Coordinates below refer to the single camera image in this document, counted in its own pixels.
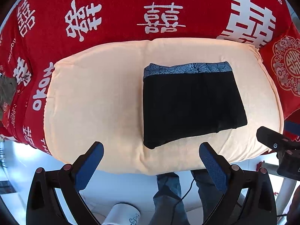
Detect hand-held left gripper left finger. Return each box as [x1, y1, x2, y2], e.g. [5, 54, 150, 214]
[26, 141, 104, 225]

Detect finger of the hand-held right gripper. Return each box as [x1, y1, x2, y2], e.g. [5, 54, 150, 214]
[256, 127, 300, 155]

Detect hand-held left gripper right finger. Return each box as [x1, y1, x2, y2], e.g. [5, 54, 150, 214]
[199, 142, 277, 225]

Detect black pants with blue waistband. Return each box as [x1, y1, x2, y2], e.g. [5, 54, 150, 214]
[142, 61, 248, 149]

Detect person's right leg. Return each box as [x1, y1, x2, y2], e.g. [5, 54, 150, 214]
[191, 169, 223, 225]

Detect person's leg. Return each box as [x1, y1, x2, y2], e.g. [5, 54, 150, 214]
[153, 172, 188, 225]
[191, 169, 223, 225]

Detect person's left leg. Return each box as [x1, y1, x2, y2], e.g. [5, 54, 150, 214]
[153, 172, 188, 225]

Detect white printed object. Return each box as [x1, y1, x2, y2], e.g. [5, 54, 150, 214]
[103, 203, 141, 225]

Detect red cushion with gold pattern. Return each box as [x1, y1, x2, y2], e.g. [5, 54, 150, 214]
[259, 23, 300, 141]

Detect peach towel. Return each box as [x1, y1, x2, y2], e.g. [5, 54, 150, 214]
[43, 38, 285, 176]

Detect olive cloth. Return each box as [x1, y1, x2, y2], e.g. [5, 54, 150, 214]
[0, 75, 18, 125]

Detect red printed blanket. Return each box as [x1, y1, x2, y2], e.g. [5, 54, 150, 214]
[0, 0, 293, 156]

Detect grey metal frame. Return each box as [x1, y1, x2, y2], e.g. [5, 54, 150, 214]
[275, 162, 296, 217]

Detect black cable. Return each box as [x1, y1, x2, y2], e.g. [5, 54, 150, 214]
[172, 178, 196, 225]

